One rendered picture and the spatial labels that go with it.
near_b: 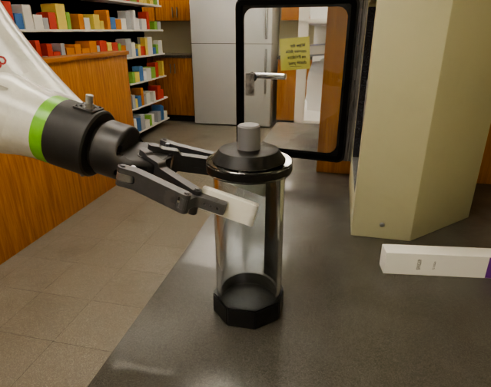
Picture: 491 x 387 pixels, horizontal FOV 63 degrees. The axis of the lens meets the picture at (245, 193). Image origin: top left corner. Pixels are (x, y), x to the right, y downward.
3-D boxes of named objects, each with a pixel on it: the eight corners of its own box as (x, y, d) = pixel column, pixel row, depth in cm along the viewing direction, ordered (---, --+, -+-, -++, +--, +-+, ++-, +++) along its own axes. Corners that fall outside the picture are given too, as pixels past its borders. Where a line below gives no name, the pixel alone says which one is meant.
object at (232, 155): (289, 167, 54) (291, 118, 51) (279, 192, 45) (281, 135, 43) (223, 162, 56) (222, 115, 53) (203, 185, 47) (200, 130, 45)
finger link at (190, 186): (147, 147, 52) (137, 147, 51) (205, 185, 46) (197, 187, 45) (142, 173, 53) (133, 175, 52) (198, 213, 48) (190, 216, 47)
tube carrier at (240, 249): (290, 282, 62) (296, 150, 53) (280, 330, 52) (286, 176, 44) (223, 274, 64) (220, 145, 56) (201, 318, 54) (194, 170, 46)
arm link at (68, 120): (80, 158, 60) (39, 180, 52) (87, 83, 55) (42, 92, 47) (117, 171, 60) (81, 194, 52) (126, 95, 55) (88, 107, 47)
